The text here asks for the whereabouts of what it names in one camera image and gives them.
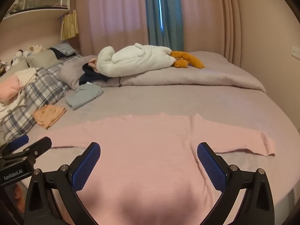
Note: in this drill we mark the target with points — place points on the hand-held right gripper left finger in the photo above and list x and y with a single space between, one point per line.
85 166

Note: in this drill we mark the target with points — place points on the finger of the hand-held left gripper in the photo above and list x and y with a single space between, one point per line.
21 140
39 145

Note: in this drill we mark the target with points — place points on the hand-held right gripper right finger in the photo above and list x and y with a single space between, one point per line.
211 166

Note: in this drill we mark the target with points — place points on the pink knit sweater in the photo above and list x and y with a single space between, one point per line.
145 157

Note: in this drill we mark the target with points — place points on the pink folded clothes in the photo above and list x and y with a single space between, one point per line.
9 89

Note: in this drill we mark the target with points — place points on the person's left hand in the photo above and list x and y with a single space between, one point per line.
18 193

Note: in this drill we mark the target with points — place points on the orange folded garment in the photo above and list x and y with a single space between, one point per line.
48 117

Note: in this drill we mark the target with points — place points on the plaid blanket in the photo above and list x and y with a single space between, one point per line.
42 91

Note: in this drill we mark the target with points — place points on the grey-blue folded garment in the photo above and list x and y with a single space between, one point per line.
82 96

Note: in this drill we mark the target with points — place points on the white cloth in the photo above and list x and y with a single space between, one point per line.
25 73

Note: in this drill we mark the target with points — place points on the grey pillow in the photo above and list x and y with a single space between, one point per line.
70 72

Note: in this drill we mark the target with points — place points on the grey bed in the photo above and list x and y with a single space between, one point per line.
164 98

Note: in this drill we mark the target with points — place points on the black and white plush toy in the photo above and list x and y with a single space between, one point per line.
17 57

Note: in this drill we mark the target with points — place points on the dark navy garment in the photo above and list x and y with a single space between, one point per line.
90 75

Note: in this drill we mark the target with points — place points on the grey duvet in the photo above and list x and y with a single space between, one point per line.
199 75

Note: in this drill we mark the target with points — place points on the beige plush toy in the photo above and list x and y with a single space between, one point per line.
35 49

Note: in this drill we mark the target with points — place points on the black cloth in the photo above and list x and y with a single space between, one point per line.
57 52

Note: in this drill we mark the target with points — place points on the small pink garment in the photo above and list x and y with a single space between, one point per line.
92 63

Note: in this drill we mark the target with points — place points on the striped pillow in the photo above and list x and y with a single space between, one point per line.
66 48

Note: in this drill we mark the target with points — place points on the mustard yellow cloth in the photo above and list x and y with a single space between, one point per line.
187 59

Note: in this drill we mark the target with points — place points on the white fluffy blanket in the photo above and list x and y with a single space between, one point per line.
131 61

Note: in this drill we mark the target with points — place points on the yellow hanging fringe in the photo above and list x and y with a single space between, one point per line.
69 25

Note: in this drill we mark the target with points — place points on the pink curtain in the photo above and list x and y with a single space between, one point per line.
112 16
206 16

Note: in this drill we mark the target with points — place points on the teal curtain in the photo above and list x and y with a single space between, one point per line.
164 11

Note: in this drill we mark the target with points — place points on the white wall shelf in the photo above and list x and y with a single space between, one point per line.
35 11

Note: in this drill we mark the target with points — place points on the white wall socket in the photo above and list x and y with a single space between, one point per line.
296 52

